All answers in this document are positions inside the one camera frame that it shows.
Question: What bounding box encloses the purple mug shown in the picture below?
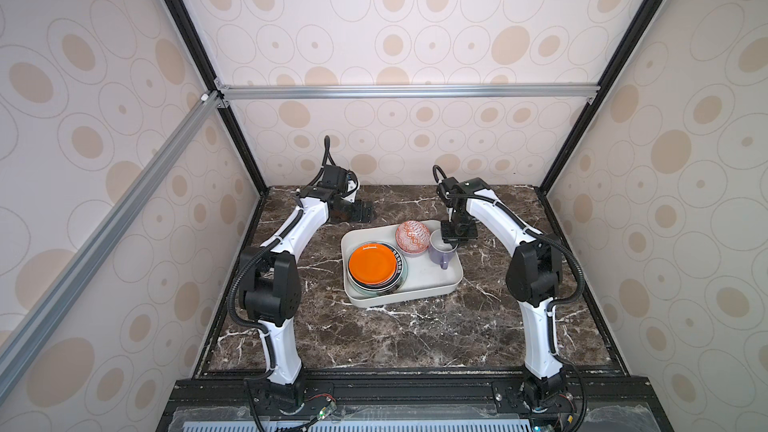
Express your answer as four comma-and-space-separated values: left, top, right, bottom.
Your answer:
428, 230, 458, 270

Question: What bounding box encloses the purple bowl patterned inside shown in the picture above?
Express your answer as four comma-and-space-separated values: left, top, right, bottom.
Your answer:
395, 220, 431, 256

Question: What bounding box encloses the white plastic bin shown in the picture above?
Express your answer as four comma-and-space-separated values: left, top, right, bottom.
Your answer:
341, 225, 463, 308

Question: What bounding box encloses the black round plate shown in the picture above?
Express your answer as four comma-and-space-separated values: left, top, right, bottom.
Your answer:
347, 242, 404, 294

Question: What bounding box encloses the mint green flower plate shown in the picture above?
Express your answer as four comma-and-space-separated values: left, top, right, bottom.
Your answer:
346, 242, 410, 298

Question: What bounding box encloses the orange bowl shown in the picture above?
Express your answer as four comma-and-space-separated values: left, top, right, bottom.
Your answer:
348, 243, 397, 287

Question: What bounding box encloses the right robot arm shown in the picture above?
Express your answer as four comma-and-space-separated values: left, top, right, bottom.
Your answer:
432, 165, 585, 381

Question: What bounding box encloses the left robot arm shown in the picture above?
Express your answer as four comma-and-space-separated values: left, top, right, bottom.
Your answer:
226, 164, 373, 386

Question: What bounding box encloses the horizontal aluminium rail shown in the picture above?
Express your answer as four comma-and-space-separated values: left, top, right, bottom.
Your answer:
220, 83, 600, 101

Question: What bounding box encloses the black frame post left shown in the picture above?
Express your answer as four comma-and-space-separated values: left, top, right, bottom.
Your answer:
163, 0, 269, 196

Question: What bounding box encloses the black frame post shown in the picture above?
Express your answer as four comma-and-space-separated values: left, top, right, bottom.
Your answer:
163, 0, 269, 196
538, 0, 664, 196

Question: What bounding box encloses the black frame post right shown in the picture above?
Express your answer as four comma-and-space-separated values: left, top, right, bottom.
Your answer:
538, 0, 664, 196

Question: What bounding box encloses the left diagonal aluminium rail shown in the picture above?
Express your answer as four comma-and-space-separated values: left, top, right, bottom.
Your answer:
1, 90, 223, 401

